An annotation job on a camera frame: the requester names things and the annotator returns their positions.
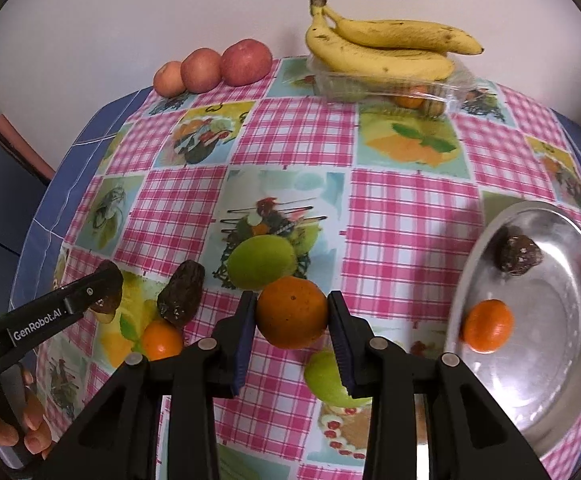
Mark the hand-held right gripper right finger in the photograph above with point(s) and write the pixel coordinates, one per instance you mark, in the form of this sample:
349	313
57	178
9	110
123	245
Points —
343	347

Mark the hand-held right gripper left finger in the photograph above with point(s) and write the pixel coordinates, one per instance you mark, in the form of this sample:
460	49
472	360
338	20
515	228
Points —
243	342

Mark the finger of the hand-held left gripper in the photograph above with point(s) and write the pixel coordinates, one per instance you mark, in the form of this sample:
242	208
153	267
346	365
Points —
88	291

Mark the dark brown date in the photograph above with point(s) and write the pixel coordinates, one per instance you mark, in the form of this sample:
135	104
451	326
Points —
112	296
518	256
183	294

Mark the large orange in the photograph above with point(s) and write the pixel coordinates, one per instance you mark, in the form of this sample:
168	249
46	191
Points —
291	312

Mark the round metal plate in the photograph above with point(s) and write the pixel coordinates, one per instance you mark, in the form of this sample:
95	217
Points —
535	360

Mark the person's left hand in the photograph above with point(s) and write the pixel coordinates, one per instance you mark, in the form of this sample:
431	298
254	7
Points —
38	425

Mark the green lime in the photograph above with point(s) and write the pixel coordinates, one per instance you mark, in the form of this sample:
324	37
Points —
326	382
258	262

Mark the small orange tangerine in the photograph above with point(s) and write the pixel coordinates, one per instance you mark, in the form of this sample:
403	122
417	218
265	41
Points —
163	341
410	100
488	326

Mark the pink checked printed tablecloth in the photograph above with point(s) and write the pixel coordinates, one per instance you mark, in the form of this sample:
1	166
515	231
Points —
400	200

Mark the reddish brown bar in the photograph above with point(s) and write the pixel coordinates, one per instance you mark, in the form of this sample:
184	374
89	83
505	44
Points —
20	146

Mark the red apple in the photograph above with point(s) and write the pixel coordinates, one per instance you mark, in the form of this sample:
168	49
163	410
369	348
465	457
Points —
169	79
246	62
201	70

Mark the clear plastic container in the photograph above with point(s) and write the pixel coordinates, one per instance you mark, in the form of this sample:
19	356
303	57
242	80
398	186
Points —
450	91

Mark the yellow banana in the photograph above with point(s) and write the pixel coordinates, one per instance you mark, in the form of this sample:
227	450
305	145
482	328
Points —
370	60
410	35

